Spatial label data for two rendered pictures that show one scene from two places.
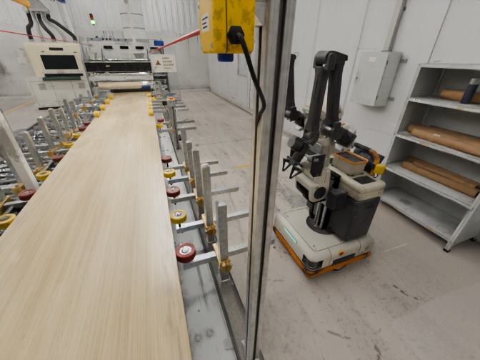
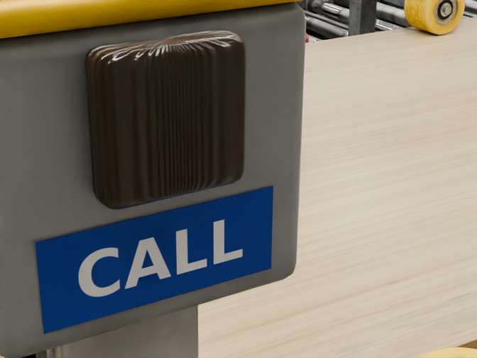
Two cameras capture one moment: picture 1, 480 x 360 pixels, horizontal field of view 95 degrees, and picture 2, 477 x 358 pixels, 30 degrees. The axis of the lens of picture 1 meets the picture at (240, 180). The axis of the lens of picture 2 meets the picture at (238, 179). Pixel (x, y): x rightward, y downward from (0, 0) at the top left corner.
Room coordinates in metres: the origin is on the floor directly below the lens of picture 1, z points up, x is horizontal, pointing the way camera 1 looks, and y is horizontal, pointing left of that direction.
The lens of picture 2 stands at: (2.29, 0.49, 1.25)
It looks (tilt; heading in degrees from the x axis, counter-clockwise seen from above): 24 degrees down; 80
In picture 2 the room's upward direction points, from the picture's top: 1 degrees clockwise
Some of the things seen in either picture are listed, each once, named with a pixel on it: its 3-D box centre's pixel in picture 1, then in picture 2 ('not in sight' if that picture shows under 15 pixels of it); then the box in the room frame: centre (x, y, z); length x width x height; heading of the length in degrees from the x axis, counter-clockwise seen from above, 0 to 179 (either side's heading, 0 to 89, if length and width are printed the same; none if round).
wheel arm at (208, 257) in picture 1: (231, 251); not in sight; (0.71, 0.04, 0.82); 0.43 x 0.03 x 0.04; 111
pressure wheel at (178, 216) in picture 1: (179, 221); not in sight; (0.88, 0.31, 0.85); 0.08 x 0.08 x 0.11
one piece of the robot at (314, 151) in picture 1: (307, 155); not in sight; (1.44, -0.48, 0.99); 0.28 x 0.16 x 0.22; 21
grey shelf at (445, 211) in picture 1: (448, 155); not in sight; (1.97, -2.00, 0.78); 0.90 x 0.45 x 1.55; 21
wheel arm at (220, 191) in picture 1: (206, 193); not in sight; (1.18, 0.21, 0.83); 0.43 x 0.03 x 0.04; 111
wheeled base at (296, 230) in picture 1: (319, 233); not in sight; (1.54, -0.75, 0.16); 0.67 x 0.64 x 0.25; 111
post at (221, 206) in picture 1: (223, 248); not in sight; (0.66, 0.07, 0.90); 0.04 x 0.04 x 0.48; 21
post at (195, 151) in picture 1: (198, 185); not in sight; (1.13, 0.25, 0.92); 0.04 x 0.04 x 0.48; 21
